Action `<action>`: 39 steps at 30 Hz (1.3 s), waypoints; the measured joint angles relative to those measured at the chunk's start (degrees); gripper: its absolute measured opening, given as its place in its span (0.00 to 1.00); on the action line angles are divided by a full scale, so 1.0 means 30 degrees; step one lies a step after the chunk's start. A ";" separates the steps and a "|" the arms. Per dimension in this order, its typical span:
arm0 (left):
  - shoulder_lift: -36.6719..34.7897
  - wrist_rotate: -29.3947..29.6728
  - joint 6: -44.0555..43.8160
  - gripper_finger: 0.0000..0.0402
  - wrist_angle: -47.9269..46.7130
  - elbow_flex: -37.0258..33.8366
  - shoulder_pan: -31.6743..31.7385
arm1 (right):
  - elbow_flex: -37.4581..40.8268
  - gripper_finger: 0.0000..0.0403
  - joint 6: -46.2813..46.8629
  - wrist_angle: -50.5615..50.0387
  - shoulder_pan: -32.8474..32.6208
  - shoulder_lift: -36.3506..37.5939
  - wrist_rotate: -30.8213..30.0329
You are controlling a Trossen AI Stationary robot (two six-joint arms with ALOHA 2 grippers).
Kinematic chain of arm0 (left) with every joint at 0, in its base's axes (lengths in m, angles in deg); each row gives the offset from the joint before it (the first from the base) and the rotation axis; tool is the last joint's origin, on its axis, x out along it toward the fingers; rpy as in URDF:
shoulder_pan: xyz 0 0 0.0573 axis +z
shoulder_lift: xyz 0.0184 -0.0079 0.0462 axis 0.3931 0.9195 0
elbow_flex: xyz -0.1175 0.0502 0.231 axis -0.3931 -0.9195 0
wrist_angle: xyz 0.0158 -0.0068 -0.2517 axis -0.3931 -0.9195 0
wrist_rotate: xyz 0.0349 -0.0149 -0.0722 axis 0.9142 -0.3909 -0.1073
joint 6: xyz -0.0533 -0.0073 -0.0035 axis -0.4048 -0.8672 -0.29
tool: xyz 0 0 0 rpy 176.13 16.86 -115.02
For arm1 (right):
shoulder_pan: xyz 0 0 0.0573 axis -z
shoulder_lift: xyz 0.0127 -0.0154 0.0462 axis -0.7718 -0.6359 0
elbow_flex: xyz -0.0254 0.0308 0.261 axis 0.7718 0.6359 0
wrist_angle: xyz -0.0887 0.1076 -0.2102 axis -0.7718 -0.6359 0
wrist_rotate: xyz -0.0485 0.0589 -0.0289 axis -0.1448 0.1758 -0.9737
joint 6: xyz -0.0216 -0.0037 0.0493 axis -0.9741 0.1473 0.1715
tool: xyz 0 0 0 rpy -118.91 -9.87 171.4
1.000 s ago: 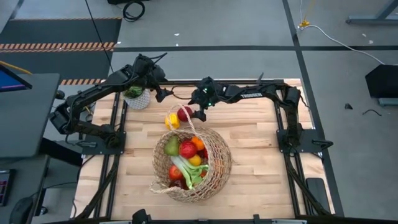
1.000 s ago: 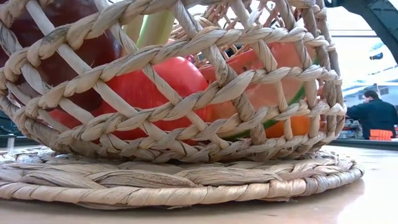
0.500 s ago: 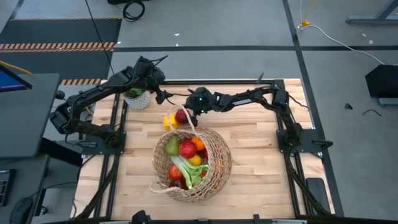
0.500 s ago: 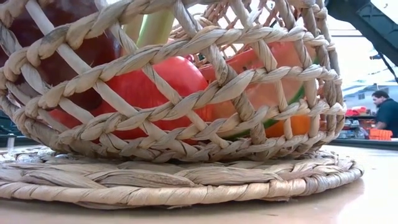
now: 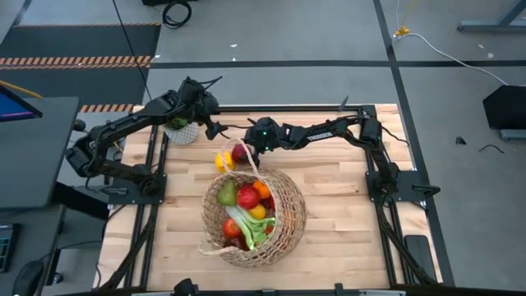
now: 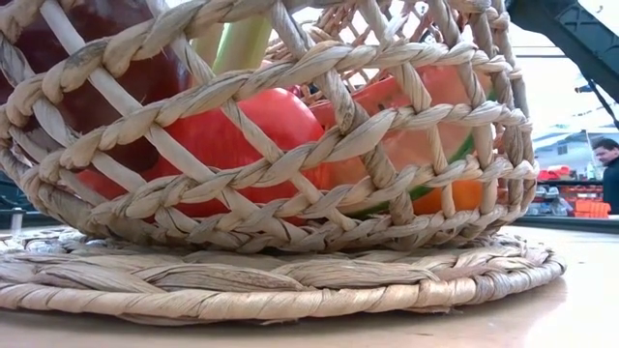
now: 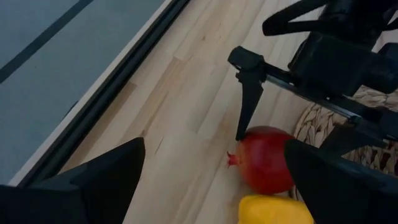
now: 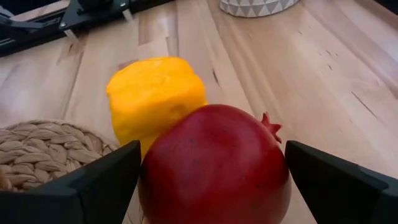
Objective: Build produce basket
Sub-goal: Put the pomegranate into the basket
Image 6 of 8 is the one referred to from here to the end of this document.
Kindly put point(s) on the orange-red container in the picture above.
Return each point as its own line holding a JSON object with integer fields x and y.
{"x": 553, "y": 172}

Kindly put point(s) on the dark red apple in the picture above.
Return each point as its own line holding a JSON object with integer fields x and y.
{"x": 145, "y": 87}

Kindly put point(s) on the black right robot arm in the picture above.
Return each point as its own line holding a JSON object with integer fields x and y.
{"x": 570, "y": 34}

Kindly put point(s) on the red toy tomato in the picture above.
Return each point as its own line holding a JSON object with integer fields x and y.
{"x": 217, "y": 140}

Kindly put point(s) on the watermelon slice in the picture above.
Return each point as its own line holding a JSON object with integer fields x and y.
{"x": 406, "y": 145}

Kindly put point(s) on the shelf rack with bins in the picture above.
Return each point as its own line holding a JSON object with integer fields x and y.
{"x": 566, "y": 203}

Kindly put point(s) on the green leafy stalk vegetable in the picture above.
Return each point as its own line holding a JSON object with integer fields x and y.
{"x": 242, "y": 46}

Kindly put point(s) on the black ceiling fixture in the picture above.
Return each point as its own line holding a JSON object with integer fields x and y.
{"x": 583, "y": 89}

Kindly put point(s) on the person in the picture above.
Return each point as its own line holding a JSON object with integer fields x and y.
{"x": 610, "y": 179}

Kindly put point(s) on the orange fruit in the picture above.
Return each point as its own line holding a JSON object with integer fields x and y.
{"x": 466, "y": 203}

